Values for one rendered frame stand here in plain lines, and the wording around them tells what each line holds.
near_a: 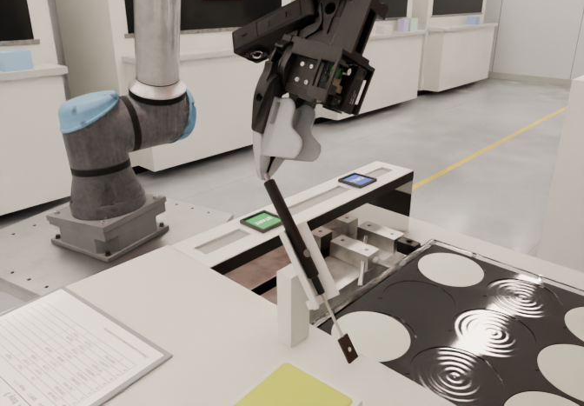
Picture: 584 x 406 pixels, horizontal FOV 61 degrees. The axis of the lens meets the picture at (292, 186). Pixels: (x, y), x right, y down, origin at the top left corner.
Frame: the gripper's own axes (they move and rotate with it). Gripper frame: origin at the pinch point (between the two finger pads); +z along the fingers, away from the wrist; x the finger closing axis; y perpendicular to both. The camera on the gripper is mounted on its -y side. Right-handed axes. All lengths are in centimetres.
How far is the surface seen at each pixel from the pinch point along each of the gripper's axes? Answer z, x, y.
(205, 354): 19.4, -4.7, 4.8
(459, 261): 6.9, 40.4, 13.7
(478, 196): 5, 314, -56
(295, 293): 10.1, -1.0, 10.0
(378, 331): 16.1, 17.9, 13.1
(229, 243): 15.1, 14.3, -12.0
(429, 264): 8.9, 36.7, 10.5
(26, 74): 25, 100, -261
